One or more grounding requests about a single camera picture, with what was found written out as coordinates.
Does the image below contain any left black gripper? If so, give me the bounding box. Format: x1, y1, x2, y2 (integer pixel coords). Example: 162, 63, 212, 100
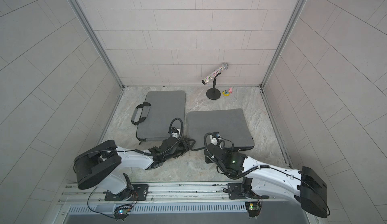
164, 138, 198, 162

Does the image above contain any grey laptop bag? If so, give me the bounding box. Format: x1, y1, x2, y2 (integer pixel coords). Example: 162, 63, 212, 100
131, 91, 186, 141
186, 108, 255, 151

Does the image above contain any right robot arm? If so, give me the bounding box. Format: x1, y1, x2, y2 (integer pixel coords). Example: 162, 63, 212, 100
204, 143, 331, 218

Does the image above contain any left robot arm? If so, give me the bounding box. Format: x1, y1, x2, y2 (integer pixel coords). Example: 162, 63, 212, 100
73, 136, 196, 201

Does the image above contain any right circuit board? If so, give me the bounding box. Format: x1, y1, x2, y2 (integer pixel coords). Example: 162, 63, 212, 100
245, 202, 262, 218

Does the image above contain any circuit board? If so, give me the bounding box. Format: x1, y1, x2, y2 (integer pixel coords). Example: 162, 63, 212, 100
113, 204, 132, 221
245, 202, 262, 218

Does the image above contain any black microphone stand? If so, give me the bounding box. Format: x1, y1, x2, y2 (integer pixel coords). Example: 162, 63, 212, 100
206, 73, 221, 100

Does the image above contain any pink yellow toy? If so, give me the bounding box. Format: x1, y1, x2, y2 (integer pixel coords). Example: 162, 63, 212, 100
222, 88, 233, 96

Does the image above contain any left circuit board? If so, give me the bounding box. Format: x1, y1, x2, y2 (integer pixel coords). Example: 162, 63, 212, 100
113, 204, 132, 221

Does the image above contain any glitter microphone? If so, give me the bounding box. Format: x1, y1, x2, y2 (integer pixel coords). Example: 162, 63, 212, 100
202, 62, 228, 85

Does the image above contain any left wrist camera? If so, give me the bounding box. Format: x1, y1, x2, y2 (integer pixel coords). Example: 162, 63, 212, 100
169, 127, 181, 139

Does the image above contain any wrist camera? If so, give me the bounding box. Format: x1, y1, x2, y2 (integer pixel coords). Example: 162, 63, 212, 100
211, 132, 221, 145
169, 127, 181, 139

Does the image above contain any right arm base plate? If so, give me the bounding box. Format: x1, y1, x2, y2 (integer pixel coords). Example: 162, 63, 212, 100
223, 183, 270, 200

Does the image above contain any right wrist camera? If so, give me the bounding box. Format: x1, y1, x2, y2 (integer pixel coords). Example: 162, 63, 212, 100
211, 132, 221, 145

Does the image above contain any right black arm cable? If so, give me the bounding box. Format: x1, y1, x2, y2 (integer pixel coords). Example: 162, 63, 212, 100
203, 132, 270, 179

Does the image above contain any aluminium mounting rail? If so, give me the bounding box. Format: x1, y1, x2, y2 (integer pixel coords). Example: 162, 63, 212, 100
57, 181, 300, 204

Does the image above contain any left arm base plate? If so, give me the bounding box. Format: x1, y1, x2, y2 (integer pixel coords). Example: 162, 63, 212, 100
104, 184, 149, 201

